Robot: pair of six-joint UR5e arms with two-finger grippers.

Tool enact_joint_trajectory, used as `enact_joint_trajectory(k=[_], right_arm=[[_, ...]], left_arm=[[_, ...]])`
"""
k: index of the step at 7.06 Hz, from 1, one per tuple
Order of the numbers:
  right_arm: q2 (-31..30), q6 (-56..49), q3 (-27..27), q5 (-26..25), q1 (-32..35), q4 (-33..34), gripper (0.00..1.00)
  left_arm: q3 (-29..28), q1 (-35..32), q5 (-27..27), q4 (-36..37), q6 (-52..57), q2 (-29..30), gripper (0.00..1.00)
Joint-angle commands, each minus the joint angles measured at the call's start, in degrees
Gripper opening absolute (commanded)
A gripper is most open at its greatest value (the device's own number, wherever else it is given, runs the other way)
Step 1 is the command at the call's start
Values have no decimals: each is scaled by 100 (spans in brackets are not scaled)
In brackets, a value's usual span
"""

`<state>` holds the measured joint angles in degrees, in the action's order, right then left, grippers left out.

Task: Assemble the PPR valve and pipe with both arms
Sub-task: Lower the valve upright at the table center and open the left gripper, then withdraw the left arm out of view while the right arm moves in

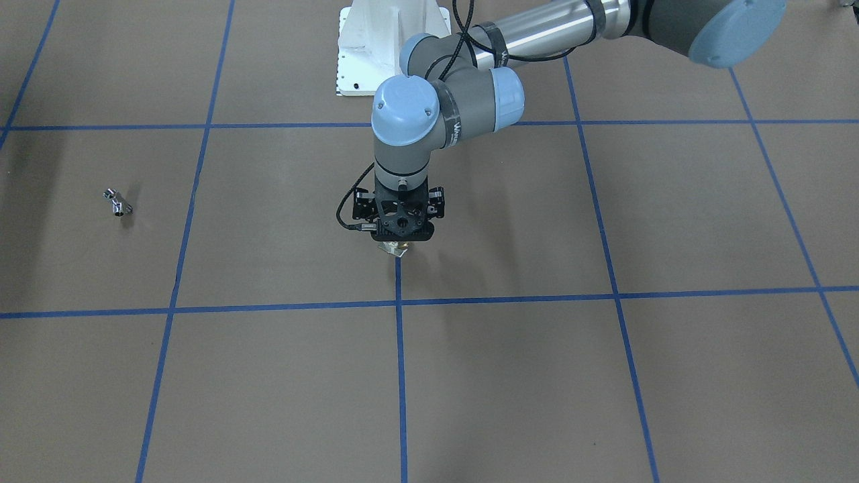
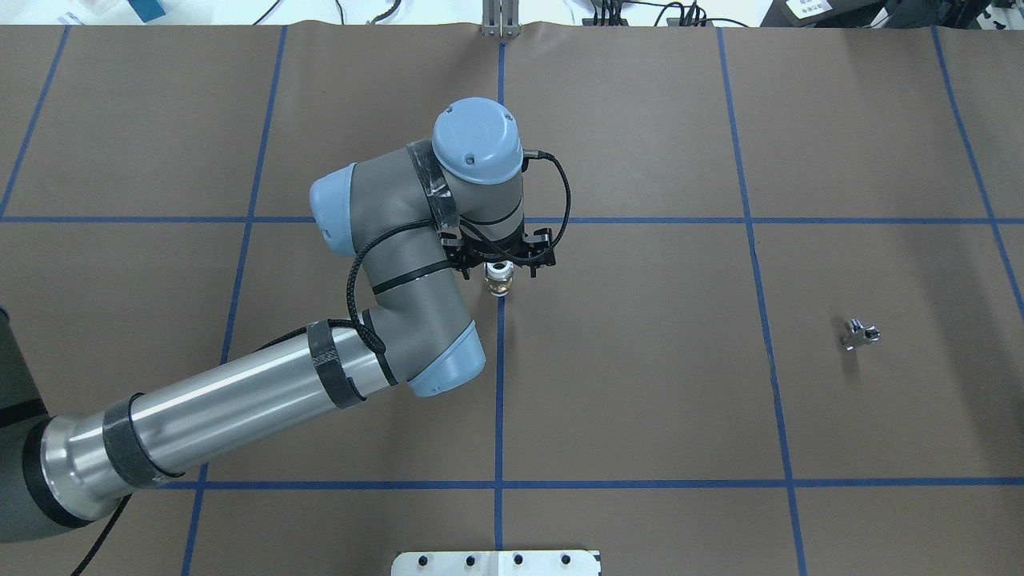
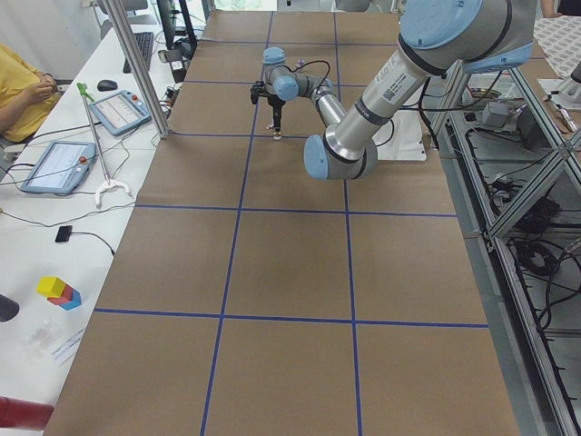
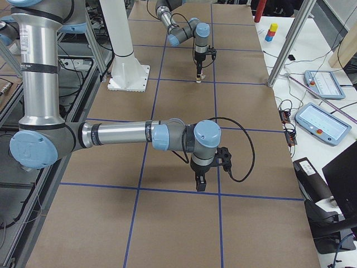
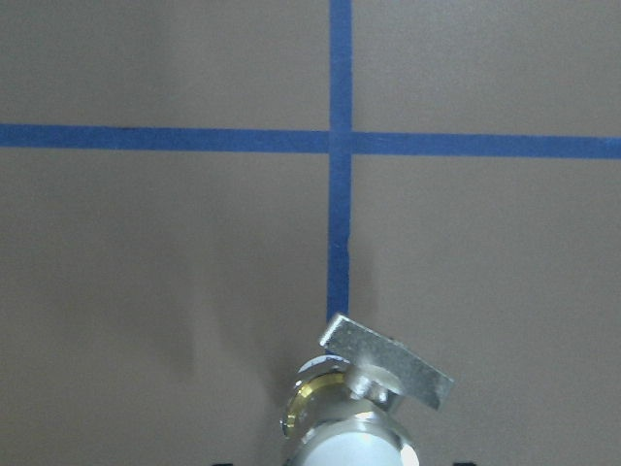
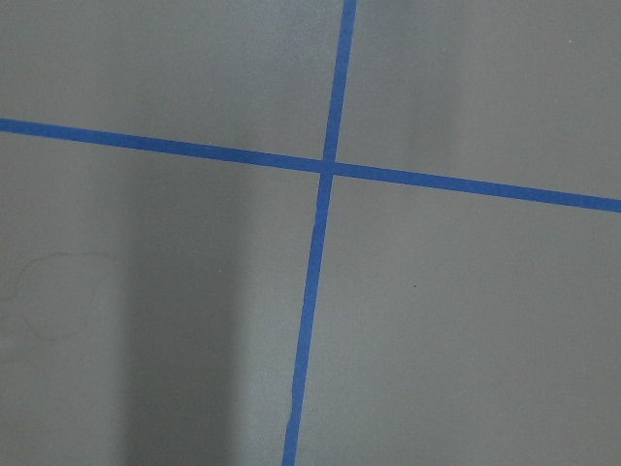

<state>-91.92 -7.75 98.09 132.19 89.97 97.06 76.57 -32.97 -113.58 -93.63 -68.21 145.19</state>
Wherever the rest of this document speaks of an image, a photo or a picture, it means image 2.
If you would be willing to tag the white brass PPR valve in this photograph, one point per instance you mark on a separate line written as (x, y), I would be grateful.
(499, 277)

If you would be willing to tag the small metal pipe fitting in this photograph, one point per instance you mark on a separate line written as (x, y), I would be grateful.
(858, 334)

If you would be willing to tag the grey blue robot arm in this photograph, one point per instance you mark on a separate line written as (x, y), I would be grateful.
(407, 220)

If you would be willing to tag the brown paper table mat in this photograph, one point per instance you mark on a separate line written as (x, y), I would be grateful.
(673, 393)

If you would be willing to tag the blue wooden block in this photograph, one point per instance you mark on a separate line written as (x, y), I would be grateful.
(148, 10)

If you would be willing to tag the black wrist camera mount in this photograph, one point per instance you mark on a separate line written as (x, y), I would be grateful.
(465, 251)

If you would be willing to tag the aluminium frame post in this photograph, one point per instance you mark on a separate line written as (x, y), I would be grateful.
(500, 19)

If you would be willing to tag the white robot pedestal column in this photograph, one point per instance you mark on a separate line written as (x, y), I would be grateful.
(498, 562)

